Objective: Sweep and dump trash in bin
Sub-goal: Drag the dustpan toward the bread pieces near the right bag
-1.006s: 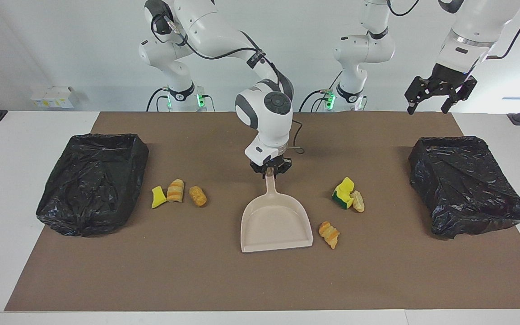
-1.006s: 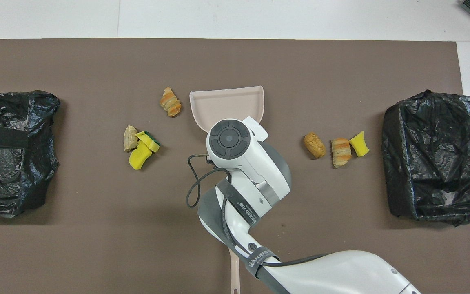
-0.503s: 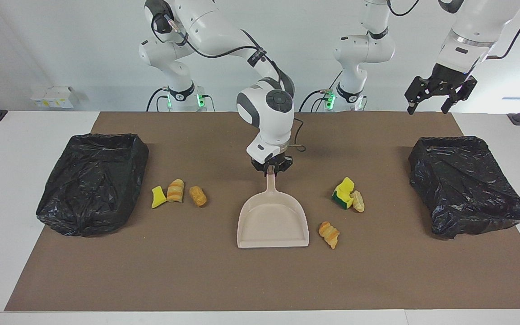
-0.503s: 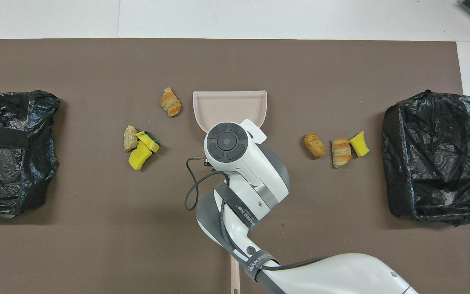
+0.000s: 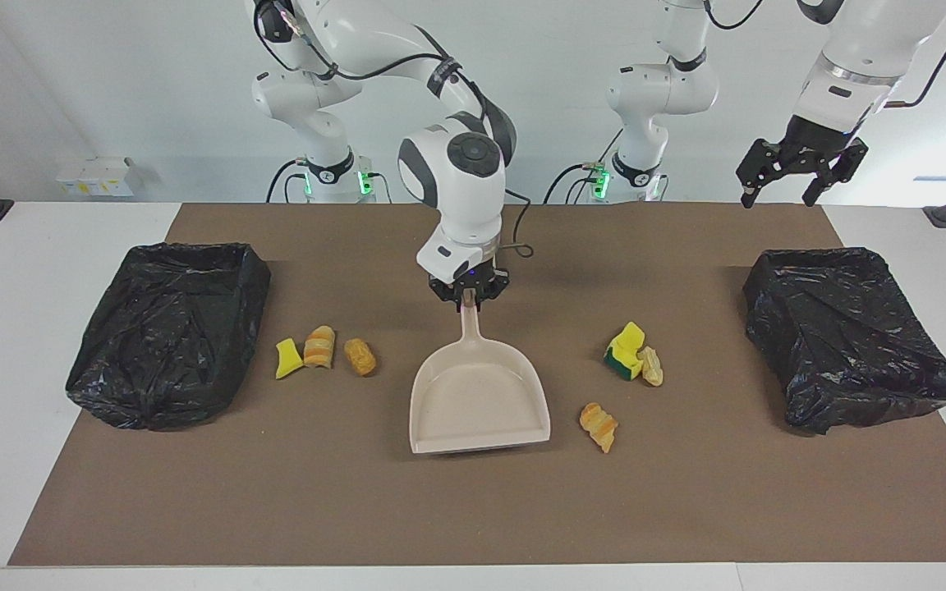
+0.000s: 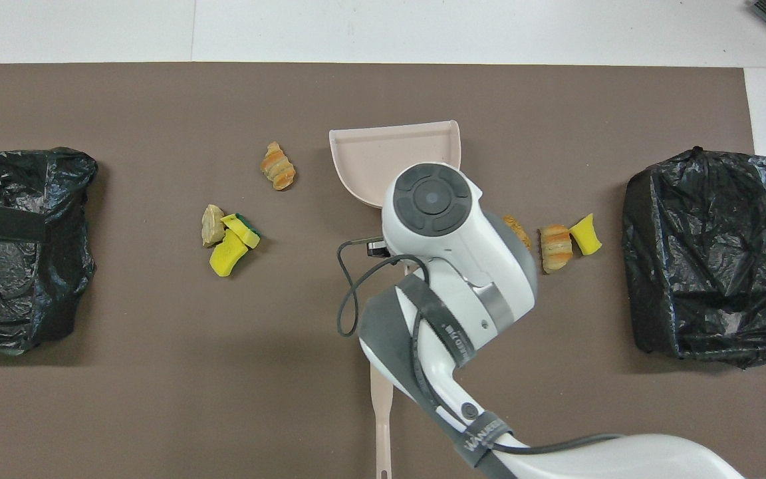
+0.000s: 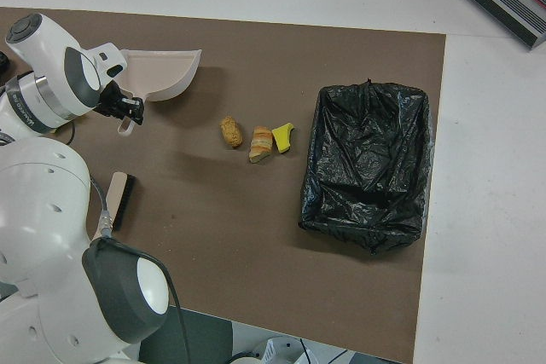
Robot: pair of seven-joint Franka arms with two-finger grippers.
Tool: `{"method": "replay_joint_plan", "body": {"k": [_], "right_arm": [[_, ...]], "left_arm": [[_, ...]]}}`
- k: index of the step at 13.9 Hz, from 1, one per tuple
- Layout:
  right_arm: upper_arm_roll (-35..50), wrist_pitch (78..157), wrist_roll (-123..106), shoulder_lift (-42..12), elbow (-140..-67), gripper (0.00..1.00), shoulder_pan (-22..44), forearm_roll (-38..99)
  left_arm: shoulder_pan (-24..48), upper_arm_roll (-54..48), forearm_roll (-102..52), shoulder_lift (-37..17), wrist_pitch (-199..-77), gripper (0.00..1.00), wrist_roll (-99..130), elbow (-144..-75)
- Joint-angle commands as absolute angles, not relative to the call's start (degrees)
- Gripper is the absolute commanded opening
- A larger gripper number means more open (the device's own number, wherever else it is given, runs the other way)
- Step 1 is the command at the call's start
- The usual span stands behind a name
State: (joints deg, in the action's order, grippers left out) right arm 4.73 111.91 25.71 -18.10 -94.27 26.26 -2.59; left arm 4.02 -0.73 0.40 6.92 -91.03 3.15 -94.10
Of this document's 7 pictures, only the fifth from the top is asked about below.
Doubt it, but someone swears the orange flaky croissant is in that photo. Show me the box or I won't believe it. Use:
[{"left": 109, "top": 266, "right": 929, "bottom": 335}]
[{"left": 579, "top": 402, "right": 619, "bottom": 454}]

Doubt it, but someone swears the yellow sponge with green back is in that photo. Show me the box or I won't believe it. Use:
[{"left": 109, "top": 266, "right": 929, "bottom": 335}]
[{"left": 604, "top": 345, "right": 645, "bottom": 383}]

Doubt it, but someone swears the black bag lined bin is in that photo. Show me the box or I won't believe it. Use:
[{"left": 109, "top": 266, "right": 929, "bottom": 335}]
[
  {"left": 66, "top": 242, "right": 272, "bottom": 432},
  {"left": 742, "top": 247, "right": 946, "bottom": 436}
]

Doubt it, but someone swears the white wall box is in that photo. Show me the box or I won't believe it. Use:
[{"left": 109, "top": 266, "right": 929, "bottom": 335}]
[{"left": 56, "top": 157, "right": 136, "bottom": 198}]

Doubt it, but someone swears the brown bread roll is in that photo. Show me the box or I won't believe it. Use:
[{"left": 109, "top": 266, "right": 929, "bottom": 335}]
[{"left": 343, "top": 338, "right": 378, "bottom": 378}]

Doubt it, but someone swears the beige plastic dustpan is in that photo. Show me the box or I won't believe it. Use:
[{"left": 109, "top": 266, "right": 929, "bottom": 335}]
[{"left": 409, "top": 302, "right": 552, "bottom": 455}]

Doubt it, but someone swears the brown table mat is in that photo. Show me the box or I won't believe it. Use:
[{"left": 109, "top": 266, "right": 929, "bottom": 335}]
[{"left": 9, "top": 203, "right": 946, "bottom": 567}]

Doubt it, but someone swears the black base cable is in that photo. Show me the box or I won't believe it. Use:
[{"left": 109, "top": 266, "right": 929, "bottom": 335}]
[
  {"left": 266, "top": 158, "right": 311, "bottom": 204},
  {"left": 544, "top": 127, "right": 623, "bottom": 204}
]

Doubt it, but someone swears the orange striped bread roll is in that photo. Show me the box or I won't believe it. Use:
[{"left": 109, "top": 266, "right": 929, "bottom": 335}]
[{"left": 303, "top": 326, "right": 337, "bottom": 370}]

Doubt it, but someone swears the small yellow sponge piece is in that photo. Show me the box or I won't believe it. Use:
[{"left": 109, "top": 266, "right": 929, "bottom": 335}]
[{"left": 275, "top": 337, "right": 304, "bottom": 380}]

